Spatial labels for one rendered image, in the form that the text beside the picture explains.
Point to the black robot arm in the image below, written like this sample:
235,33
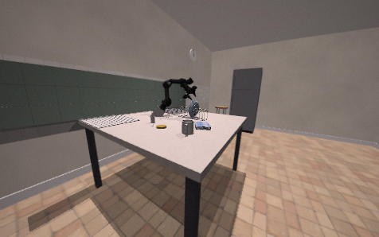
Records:
166,101

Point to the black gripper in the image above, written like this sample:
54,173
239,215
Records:
187,88

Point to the grey ribbed draining mat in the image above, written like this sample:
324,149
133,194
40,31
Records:
115,120

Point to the dark grey tiled wall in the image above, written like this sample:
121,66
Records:
38,100

